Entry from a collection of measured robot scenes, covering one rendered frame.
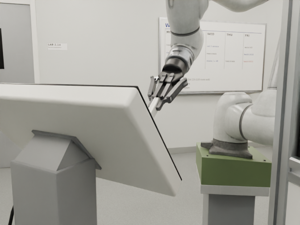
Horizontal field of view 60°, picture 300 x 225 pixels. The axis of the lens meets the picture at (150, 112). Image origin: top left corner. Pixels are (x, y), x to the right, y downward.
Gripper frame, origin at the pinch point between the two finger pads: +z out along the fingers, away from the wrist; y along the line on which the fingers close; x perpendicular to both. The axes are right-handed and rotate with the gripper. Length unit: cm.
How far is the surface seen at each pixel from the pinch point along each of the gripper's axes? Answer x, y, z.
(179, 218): 170, -34, -30
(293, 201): -9.1, 36.5, 23.4
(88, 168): -4.7, -5.2, 25.2
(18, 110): -18.9, -19.9, 22.3
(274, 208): -4.9, 34.0, 23.4
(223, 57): 194, -56, -297
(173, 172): -0.7, 13.2, 19.0
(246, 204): 63, 24, -8
